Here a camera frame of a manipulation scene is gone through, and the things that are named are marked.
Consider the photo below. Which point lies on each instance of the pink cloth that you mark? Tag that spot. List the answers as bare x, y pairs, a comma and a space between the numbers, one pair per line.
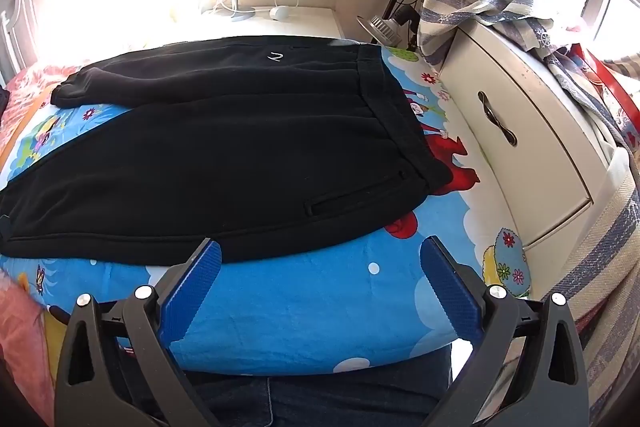
25, 337

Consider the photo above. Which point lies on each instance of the red printed cloth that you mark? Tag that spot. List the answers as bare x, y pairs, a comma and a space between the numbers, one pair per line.
607, 82

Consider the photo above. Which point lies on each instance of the pink floral blanket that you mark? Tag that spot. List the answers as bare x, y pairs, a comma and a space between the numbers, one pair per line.
30, 84

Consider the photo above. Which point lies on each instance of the white cabinet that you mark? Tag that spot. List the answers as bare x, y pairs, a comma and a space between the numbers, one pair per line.
525, 132

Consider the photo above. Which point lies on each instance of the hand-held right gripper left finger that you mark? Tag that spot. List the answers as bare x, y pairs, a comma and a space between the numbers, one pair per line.
192, 292

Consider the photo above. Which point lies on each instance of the small white round charger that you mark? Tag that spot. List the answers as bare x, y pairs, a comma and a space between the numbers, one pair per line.
279, 13

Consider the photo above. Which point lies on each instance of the black pants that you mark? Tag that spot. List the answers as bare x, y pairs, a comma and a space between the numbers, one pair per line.
225, 147

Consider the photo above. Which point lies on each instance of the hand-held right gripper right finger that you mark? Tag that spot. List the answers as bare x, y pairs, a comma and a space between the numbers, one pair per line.
450, 292

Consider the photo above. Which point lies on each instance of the window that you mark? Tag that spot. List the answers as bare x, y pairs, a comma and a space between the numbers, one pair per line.
617, 12

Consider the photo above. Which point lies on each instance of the person's jeans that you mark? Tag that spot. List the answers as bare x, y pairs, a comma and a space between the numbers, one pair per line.
320, 397

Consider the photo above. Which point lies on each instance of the striped beige cloth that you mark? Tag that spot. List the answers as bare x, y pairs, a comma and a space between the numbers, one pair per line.
600, 267

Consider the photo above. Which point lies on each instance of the white bedside table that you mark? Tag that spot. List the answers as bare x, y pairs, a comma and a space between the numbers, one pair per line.
300, 27

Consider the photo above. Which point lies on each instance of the blue cartoon printed bedsheet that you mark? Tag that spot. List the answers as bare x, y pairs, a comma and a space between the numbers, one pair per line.
310, 307

